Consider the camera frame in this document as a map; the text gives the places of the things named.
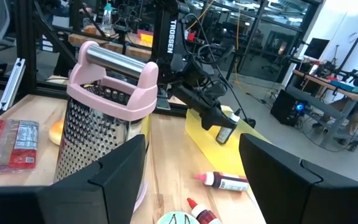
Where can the black computer tower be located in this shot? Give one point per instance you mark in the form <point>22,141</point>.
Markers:
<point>286,105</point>

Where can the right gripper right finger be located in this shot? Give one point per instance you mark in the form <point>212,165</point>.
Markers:
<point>291,193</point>

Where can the yellow translucent plastic bin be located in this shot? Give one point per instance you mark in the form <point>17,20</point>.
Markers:
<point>216,155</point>

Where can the pink and grey toaster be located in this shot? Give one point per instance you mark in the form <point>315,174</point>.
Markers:
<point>89,130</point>

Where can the black food colouring bottle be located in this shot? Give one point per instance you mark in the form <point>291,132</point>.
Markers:
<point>225,133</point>

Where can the black computer monitor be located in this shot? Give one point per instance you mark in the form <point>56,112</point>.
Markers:
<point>317,48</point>

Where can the grey metal workbench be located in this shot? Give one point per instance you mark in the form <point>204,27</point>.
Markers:
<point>322,105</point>

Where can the wooden background workbench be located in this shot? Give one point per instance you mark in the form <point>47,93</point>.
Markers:
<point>117,46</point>

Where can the clear bottle teal cap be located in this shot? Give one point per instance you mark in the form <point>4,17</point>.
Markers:
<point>107,17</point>

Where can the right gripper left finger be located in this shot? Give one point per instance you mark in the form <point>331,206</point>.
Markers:
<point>89,199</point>

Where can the red-tipped food colouring bottle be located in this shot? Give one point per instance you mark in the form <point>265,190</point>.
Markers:
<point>204,214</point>

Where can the red marker tube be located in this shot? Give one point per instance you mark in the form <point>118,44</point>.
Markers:
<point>228,183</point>

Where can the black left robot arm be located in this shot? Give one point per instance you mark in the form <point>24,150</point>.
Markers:
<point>169,40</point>

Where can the green frosted donut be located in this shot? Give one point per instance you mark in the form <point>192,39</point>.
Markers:
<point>179,219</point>

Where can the red candy package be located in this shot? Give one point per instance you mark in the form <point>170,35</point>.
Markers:
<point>23,146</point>

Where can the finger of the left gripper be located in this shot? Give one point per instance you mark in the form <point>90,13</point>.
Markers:
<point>210,115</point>

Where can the silver aluminium extrusion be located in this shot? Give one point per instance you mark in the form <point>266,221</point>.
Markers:
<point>11,84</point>

